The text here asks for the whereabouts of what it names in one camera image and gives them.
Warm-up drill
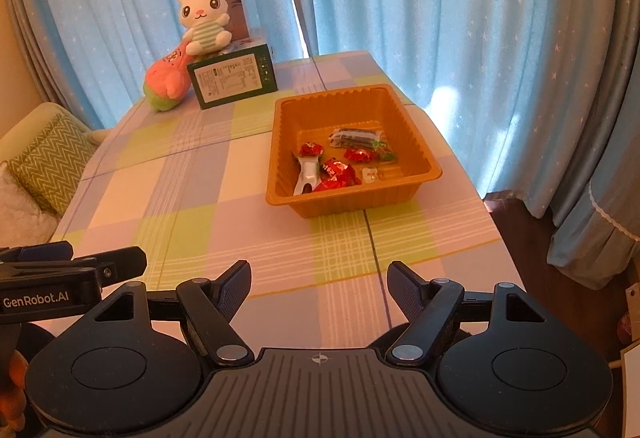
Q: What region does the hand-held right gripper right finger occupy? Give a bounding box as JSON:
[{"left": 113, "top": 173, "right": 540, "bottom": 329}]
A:
[{"left": 385, "top": 260, "right": 546, "bottom": 366}]

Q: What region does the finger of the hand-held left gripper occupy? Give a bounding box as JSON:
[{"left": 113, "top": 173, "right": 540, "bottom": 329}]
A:
[
  {"left": 71, "top": 246, "right": 149, "bottom": 289},
  {"left": 0, "top": 240, "right": 74, "bottom": 265}
]

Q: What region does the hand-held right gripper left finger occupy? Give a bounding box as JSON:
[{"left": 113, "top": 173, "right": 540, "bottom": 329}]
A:
[{"left": 95, "top": 260, "right": 256, "bottom": 366}]

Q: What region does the white green snack packet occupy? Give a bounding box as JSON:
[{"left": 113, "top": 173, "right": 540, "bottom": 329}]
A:
[{"left": 294, "top": 155, "right": 324, "bottom": 195}]

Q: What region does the green candy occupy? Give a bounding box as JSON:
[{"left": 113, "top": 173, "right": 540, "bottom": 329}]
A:
[{"left": 372, "top": 142, "right": 399, "bottom": 163}]

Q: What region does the grey snack packet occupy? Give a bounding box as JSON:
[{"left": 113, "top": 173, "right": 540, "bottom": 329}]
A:
[{"left": 328, "top": 127, "right": 386, "bottom": 150}]

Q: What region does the orange plastic tray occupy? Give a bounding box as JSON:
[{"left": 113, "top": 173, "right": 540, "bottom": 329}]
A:
[{"left": 264, "top": 84, "right": 443, "bottom": 220}]

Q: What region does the person's left hand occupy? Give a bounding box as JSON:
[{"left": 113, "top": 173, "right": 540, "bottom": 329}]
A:
[{"left": 0, "top": 350, "right": 28, "bottom": 421}]

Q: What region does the white pillow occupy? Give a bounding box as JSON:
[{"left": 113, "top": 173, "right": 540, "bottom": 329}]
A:
[{"left": 0, "top": 175, "right": 62, "bottom": 249}]

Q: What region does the plaid tablecloth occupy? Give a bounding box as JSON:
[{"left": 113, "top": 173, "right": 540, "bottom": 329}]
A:
[{"left": 50, "top": 50, "right": 527, "bottom": 350}]

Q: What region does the green chevron pillow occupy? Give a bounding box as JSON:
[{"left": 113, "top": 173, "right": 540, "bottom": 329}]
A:
[{"left": 6, "top": 112, "right": 94, "bottom": 219}]

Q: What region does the cream sofa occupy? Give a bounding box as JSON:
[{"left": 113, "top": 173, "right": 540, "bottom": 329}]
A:
[{"left": 0, "top": 101, "right": 109, "bottom": 250}]

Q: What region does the pink green plush toy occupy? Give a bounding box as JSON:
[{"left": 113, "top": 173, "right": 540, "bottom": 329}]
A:
[{"left": 143, "top": 43, "right": 194, "bottom": 113}]

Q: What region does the green cardboard box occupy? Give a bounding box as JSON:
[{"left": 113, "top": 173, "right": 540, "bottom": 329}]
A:
[{"left": 186, "top": 29, "right": 278, "bottom": 111}]

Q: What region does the grey curtain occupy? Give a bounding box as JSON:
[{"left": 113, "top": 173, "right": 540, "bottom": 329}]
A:
[
  {"left": 545, "top": 0, "right": 640, "bottom": 292},
  {"left": 0, "top": 0, "right": 92, "bottom": 130}
]

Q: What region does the white box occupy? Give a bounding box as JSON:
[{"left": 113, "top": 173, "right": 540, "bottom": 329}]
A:
[{"left": 619, "top": 343, "right": 640, "bottom": 438}]

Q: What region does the white rabbit plush toy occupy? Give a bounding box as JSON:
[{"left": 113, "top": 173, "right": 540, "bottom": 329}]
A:
[{"left": 178, "top": 0, "right": 232, "bottom": 55}]

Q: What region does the dark printed paper carton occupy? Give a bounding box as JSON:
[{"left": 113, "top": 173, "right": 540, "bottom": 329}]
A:
[{"left": 219, "top": 0, "right": 251, "bottom": 42}]

